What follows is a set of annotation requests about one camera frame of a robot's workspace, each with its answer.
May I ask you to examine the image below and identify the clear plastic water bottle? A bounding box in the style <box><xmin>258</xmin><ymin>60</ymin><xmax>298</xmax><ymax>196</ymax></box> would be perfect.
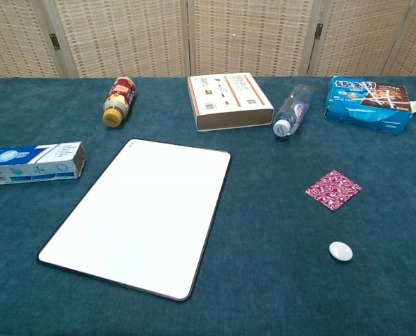
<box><xmin>272</xmin><ymin>83</ymin><xmax>316</xmax><ymax>138</ymax></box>

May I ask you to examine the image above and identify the blue white toothpaste box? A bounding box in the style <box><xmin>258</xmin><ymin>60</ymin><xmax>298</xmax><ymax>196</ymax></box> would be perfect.
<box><xmin>0</xmin><ymin>141</ymin><xmax>88</xmax><ymax>187</ymax></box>

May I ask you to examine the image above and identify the brown drink bottle yellow cap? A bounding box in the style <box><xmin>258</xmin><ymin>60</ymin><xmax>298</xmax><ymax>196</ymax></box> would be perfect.
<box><xmin>102</xmin><ymin>76</ymin><xmax>137</xmax><ymax>128</ymax></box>

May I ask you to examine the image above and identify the pink patterned small card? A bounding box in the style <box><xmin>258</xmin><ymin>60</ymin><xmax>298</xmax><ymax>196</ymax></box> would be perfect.
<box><xmin>305</xmin><ymin>169</ymin><xmax>363</xmax><ymax>212</ymax></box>

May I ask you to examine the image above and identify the woven bamboo screen panel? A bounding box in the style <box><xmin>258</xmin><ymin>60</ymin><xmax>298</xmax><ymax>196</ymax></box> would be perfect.
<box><xmin>0</xmin><ymin>0</ymin><xmax>60</xmax><ymax>82</ymax></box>
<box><xmin>381</xmin><ymin>0</ymin><xmax>416</xmax><ymax>77</ymax></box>
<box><xmin>307</xmin><ymin>0</ymin><xmax>416</xmax><ymax>78</ymax></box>
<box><xmin>41</xmin><ymin>0</ymin><xmax>191</xmax><ymax>78</ymax></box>
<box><xmin>186</xmin><ymin>0</ymin><xmax>323</xmax><ymax>78</ymax></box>

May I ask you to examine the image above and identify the white round disc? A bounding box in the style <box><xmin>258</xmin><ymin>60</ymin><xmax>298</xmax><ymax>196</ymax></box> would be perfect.
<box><xmin>328</xmin><ymin>241</ymin><xmax>354</xmax><ymax>262</ymax></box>

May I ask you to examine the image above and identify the teal carpet table cover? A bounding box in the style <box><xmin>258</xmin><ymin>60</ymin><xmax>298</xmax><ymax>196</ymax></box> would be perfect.
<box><xmin>0</xmin><ymin>76</ymin><xmax>416</xmax><ymax>336</ymax></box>

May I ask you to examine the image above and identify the blue cookie snack package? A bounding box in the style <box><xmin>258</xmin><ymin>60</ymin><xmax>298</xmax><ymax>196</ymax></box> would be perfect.
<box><xmin>322</xmin><ymin>75</ymin><xmax>416</xmax><ymax>134</ymax></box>

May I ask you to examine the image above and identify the white rectangular board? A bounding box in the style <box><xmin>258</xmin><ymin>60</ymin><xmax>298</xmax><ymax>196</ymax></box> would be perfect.
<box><xmin>36</xmin><ymin>138</ymin><xmax>232</xmax><ymax>302</ymax></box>

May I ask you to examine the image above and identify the cream book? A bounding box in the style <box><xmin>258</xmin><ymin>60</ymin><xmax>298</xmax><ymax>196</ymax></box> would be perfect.
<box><xmin>187</xmin><ymin>72</ymin><xmax>275</xmax><ymax>132</ymax></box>

